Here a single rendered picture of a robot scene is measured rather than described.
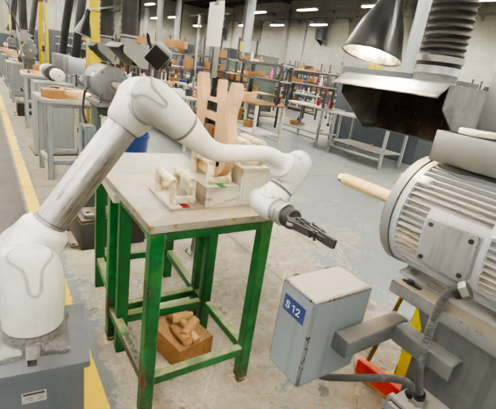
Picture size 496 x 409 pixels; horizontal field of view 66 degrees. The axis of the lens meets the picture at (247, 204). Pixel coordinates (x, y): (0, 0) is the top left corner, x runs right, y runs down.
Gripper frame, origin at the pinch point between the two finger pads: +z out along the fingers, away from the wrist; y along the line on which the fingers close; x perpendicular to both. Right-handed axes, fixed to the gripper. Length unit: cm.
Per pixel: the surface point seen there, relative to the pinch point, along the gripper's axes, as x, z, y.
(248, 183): 2, -55, -5
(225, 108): 30, -57, 14
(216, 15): 84, -179, -34
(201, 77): 39, -82, 15
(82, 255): -106, -201, 17
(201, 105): 28, -78, 13
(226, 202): -8, -55, 3
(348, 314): -0.4, 35.9, 30.3
